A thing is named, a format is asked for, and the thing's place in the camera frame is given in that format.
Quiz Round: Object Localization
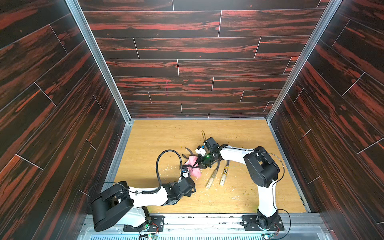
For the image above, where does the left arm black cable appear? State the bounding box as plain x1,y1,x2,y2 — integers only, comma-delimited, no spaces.
125,149,184,195

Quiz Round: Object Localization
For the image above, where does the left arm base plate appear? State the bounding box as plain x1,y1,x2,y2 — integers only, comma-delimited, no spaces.
123,215,165,233

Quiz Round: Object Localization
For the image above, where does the aluminium front rail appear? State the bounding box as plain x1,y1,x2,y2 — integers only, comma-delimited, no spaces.
78,213,334,240

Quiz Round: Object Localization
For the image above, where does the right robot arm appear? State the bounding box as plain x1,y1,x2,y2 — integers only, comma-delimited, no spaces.
195,138,280,230

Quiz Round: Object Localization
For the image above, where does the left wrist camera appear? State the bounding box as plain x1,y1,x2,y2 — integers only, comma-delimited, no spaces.
182,167,191,178

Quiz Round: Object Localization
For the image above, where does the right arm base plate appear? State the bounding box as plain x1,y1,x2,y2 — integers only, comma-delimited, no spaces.
241,215,285,232

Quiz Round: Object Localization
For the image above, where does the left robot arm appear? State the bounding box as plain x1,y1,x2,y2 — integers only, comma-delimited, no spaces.
90,177,196,232

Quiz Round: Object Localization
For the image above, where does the pink rag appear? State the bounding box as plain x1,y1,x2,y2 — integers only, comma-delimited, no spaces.
182,156,202,179

